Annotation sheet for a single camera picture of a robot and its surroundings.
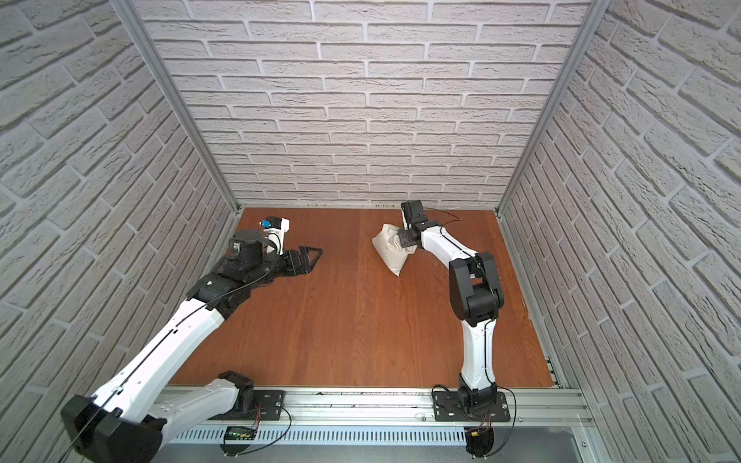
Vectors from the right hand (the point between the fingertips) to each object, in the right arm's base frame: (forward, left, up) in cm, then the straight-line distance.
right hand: (400, 233), depth 101 cm
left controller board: (-57, +47, -10) cm, 74 cm away
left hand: (-18, +27, +19) cm, 38 cm away
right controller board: (-61, -14, -10) cm, 63 cm away
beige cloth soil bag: (-7, +5, +3) cm, 9 cm away
